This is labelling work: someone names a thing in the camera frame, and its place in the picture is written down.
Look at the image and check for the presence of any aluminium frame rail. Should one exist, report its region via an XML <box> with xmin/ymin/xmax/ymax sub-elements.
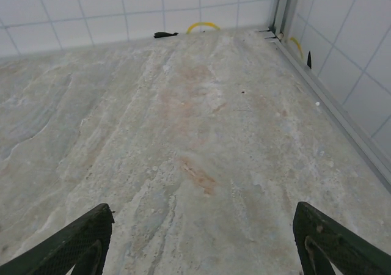
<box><xmin>268</xmin><ymin>35</ymin><xmax>391</xmax><ymax>193</ymax></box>

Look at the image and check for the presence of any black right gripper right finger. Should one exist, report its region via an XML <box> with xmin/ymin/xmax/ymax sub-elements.
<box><xmin>292</xmin><ymin>201</ymin><xmax>391</xmax><ymax>275</ymax></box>

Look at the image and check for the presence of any aluminium frame post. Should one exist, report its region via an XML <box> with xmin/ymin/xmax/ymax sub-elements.
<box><xmin>271</xmin><ymin>0</ymin><xmax>303</xmax><ymax>39</ymax></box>

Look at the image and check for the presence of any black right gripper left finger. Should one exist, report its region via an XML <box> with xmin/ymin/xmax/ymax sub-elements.
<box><xmin>0</xmin><ymin>203</ymin><xmax>115</xmax><ymax>275</ymax></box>

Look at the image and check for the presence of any yellow cable loop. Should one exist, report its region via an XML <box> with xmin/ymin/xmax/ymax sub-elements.
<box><xmin>289</xmin><ymin>36</ymin><xmax>305</xmax><ymax>61</ymax></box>
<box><xmin>186</xmin><ymin>21</ymin><xmax>221</xmax><ymax>34</ymax></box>

